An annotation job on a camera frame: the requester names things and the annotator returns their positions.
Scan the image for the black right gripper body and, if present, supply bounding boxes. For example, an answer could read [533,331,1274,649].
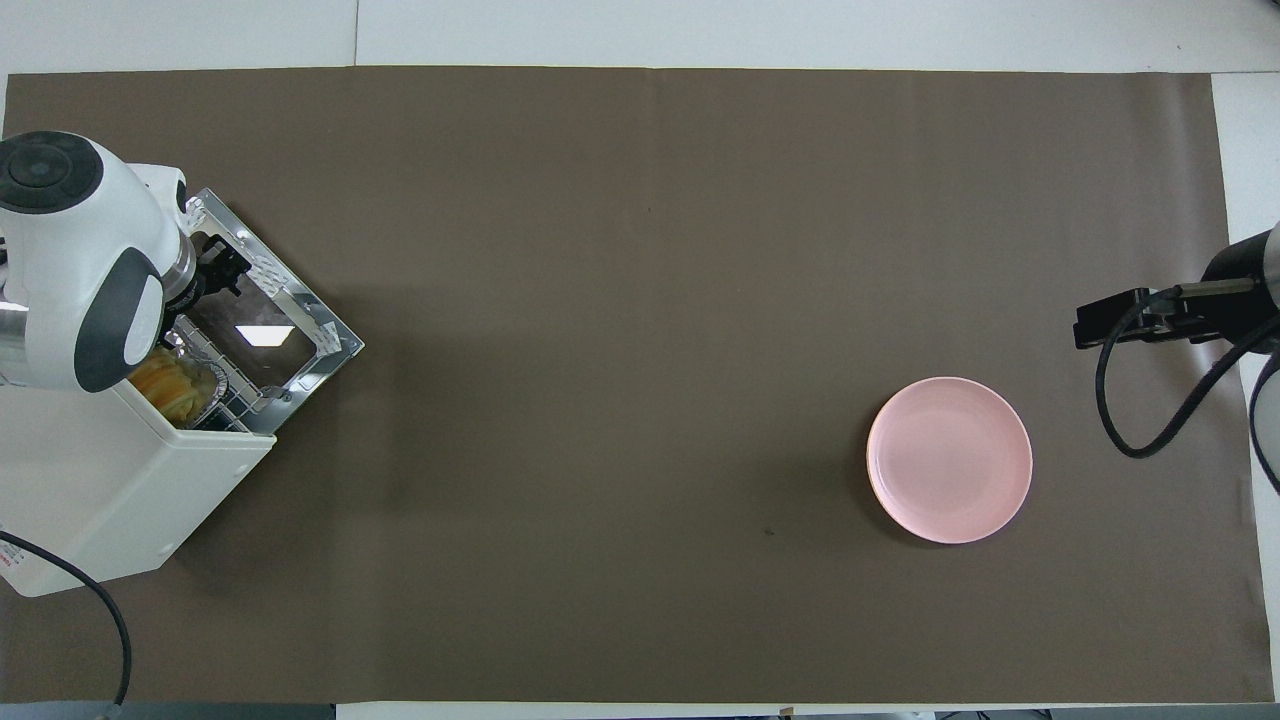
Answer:
[1150,230,1274,347]

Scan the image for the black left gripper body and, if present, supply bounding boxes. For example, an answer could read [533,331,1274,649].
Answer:
[163,232,229,320]

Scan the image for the aluminium foil tray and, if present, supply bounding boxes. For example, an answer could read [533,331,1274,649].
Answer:
[125,318,233,431]

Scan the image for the sliced yellow bread loaf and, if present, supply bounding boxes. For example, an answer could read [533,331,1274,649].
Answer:
[127,345,217,421]

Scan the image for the glass oven door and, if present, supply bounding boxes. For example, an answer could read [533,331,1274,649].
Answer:
[180,187,366,437]

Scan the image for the cream toaster oven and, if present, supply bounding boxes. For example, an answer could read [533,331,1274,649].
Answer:
[0,375,278,599]

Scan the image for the pink round plate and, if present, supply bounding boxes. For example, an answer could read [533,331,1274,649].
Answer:
[866,376,1034,546]

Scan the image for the brown table mat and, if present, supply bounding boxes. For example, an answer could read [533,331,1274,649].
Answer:
[0,65,1277,706]

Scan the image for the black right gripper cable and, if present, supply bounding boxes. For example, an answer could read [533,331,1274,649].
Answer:
[1094,284,1280,461]

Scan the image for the metal oven wire rack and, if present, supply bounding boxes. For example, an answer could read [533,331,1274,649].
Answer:
[165,318,263,434]

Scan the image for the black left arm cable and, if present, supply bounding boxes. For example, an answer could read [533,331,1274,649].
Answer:
[0,530,134,709]

